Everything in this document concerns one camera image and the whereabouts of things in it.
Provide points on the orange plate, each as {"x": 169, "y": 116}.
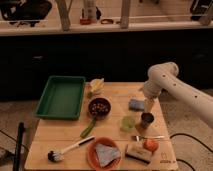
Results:
{"x": 92, "y": 155}

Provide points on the wooden railing post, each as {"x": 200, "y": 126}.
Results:
{"x": 63, "y": 13}
{"x": 125, "y": 12}

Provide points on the red bowl on shelf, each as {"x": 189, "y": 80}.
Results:
{"x": 85, "y": 21}

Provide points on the green plastic cup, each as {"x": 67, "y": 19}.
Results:
{"x": 127, "y": 123}

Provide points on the metal fork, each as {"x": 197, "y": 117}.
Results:
{"x": 139, "y": 137}

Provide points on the blue sponge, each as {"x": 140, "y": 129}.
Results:
{"x": 136, "y": 105}

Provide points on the wooden railing post left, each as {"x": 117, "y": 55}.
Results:
{"x": 63, "y": 13}

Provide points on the black chair background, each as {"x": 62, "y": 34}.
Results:
{"x": 25, "y": 12}

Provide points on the blue grey cloth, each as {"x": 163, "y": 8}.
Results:
{"x": 106, "y": 154}

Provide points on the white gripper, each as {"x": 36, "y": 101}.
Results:
{"x": 151, "y": 91}

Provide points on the green plastic tray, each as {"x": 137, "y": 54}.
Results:
{"x": 61, "y": 98}

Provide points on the orange fruit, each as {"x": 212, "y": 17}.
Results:
{"x": 151, "y": 145}

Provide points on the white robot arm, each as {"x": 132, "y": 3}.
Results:
{"x": 164, "y": 76}

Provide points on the small metal cup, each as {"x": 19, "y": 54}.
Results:
{"x": 146, "y": 120}

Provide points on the wooden railing post middle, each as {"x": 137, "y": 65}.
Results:
{"x": 125, "y": 12}

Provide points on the black pole stand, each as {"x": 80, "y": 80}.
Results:
{"x": 16, "y": 161}

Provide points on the white dish brush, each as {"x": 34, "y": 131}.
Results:
{"x": 57, "y": 156}

